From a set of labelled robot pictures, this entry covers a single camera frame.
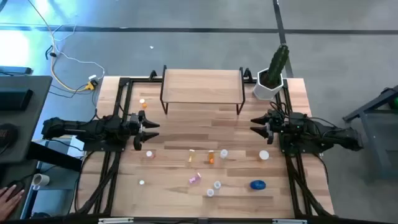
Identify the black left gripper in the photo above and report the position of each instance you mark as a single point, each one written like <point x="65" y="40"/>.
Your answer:
<point x="135" y="124"/>

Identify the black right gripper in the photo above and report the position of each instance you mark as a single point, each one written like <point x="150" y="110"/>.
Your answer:
<point x="276" y="124"/>

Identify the pink pill bottle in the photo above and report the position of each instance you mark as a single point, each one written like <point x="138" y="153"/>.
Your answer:
<point x="194" y="179"/>
<point x="149" y="153"/>

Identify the large amber wide-capped bottle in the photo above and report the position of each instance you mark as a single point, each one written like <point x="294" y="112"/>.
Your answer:
<point x="264" y="154"/>

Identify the white translucent plastic bottle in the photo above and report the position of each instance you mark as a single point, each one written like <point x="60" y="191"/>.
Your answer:
<point x="210" y="192"/>
<point x="224" y="153"/>

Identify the pale yellow pill bottle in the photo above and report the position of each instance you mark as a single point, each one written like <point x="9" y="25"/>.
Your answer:
<point x="191" y="155"/>

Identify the slim yellow labelled pill bottle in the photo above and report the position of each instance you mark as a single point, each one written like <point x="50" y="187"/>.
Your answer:
<point x="141" y="182"/>

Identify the blue Tums bottle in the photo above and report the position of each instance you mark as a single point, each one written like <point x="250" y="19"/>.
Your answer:
<point x="257" y="184"/>

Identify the white bottle with blue pill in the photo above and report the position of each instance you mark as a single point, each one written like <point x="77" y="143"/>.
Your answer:
<point x="217" y="184"/>

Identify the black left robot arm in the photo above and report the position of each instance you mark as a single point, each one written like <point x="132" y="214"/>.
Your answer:
<point x="93" y="127"/>

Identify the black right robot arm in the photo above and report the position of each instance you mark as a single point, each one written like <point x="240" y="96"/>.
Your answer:
<point x="326" y="133"/>

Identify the wooden shelf riser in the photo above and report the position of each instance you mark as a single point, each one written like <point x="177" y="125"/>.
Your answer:
<point x="202" y="87"/>

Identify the white hexagonal plant pot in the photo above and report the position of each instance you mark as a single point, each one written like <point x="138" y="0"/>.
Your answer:
<point x="264" y="91"/>

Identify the black clamp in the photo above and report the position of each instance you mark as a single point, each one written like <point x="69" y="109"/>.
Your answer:
<point x="152" y="76"/>
<point x="247" y="74"/>

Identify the green cactus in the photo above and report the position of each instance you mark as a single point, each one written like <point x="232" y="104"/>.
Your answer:
<point x="278" y="63"/>

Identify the yellow plug connector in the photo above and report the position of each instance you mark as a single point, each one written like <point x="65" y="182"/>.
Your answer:
<point x="90" y="85"/>

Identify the white power adapter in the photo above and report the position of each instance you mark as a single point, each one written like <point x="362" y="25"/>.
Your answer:
<point x="92" y="76"/>

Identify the white floor box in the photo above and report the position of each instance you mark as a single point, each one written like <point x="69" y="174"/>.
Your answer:
<point x="66" y="146"/>

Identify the blue-grey metal stand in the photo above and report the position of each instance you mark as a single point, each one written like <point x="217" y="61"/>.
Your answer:
<point x="367" y="106"/>

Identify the grey desk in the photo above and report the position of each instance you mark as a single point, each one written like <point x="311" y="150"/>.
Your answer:
<point x="37" y="99"/>

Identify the white tape roll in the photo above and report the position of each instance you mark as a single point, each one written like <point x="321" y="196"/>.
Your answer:
<point x="42" y="180"/>

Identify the black box device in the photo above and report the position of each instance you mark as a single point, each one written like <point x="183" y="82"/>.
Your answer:
<point x="15" y="99"/>

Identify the black round puck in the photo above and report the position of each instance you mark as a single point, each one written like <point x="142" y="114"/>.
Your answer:
<point x="7" y="135"/>

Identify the black computer mouse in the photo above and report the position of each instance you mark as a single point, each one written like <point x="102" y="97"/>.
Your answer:
<point x="17" y="186"/>

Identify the black flat bar device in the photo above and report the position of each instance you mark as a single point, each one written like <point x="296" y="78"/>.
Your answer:
<point x="15" y="70"/>

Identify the person's hand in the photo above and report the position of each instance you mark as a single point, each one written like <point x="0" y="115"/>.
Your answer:
<point x="9" y="202"/>

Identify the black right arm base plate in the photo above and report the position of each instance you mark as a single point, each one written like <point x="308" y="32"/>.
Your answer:
<point x="298" y="151"/>

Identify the black aluminium table frame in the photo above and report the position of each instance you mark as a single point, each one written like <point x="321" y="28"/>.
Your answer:
<point x="161" y="221"/>

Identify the silver bracket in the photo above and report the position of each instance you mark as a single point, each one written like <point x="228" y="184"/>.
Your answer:
<point x="115" y="220"/>
<point x="289" y="221"/>

